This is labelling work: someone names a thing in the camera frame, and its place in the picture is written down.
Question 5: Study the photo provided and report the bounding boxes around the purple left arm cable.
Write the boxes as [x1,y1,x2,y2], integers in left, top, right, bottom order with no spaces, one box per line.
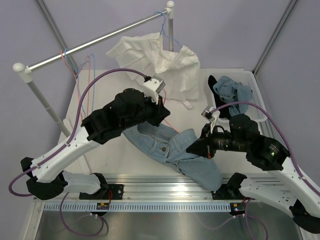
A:
[8,68,148,237]

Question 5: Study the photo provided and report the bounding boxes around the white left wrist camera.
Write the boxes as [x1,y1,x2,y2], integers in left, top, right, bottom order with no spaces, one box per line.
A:
[142,76,166,104]

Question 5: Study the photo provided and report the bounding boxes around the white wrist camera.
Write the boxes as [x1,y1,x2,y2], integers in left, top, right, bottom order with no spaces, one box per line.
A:
[201,106,220,133]
[142,76,166,104]

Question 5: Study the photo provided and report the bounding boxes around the pink wire hanger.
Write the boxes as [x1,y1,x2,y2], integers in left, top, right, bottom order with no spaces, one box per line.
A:
[60,49,92,117]

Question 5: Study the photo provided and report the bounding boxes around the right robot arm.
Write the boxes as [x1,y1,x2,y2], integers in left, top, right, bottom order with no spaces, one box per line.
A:
[186,114,320,234]

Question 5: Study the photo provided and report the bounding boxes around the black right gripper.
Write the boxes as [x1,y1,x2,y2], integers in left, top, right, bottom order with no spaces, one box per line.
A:
[187,122,250,159]

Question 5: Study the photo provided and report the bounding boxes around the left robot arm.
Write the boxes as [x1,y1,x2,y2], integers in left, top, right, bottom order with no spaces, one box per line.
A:
[21,88,170,200]

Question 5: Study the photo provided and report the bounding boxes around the black skirt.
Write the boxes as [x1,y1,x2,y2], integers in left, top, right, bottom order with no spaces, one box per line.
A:
[207,75,231,120]

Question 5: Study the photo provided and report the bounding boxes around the pink hanger with jeans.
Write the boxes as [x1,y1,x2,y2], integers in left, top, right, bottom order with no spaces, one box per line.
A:
[159,88,181,135]

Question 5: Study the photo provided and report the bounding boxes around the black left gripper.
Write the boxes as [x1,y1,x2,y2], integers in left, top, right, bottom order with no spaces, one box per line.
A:
[121,92,170,131]

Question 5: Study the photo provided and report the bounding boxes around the blue denim jeans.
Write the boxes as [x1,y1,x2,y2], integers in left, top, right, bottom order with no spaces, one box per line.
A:
[123,122,223,192]

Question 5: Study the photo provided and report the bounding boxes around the blue hanger with white shirt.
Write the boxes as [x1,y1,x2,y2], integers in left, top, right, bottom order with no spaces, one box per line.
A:
[155,11,183,52]

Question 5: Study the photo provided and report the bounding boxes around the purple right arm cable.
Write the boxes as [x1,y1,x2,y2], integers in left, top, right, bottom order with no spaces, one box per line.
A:
[199,101,320,238]

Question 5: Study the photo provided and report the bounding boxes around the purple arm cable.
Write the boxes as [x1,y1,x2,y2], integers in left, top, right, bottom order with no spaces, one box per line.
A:
[8,68,148,237]
[199,101,320,238]

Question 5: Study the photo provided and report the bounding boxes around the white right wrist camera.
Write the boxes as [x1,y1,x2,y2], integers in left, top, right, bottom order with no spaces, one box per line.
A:
[201,106,220,133]

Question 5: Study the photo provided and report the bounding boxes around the white shirt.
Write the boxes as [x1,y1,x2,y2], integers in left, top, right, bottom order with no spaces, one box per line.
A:
[106,32,200,102]

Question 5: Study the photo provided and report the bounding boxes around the white slotted cable duct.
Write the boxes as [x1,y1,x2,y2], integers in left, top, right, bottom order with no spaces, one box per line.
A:
[44,202,231,213]

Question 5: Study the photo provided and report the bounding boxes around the light blue denim shirt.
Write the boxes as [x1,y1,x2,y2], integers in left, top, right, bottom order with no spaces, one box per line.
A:
[213,75,253,117]

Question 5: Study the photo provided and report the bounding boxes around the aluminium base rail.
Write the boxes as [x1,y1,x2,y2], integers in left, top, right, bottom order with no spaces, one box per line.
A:
[33,173,305,203]

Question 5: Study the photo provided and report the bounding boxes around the blue hanger with denim shirt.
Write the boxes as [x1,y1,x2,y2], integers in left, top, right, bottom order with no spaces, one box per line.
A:
[63,47,97,113]

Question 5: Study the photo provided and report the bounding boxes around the silver clothes rack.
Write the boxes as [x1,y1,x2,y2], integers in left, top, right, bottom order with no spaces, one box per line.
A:
[12,0,175,137]

